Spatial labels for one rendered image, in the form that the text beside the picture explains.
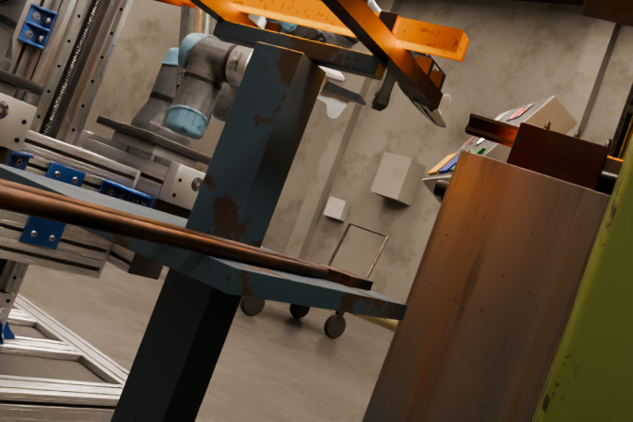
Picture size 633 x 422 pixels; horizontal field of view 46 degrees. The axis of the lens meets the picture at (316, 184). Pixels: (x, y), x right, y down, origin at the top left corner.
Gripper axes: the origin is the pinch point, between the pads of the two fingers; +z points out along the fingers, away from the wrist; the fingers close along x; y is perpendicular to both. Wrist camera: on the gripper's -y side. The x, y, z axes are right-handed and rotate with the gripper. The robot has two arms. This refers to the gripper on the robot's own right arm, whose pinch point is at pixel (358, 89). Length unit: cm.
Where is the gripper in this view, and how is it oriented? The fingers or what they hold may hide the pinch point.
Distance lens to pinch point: 132.1
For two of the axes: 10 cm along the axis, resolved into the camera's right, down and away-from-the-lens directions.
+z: 8.9, 3.1, -3.4
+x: -3.0, -1.7, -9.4
